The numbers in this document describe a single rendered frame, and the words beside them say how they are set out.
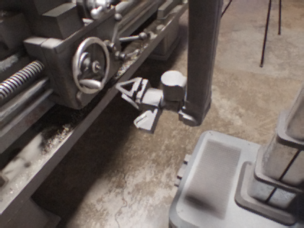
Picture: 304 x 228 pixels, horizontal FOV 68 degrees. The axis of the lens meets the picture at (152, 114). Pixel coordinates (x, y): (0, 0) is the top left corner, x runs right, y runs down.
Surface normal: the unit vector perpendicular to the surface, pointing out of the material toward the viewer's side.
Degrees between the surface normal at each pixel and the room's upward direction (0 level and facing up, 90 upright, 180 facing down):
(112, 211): 0
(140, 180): 0
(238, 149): 0
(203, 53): 98
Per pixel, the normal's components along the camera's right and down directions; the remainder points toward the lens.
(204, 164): -0.05, -0.73
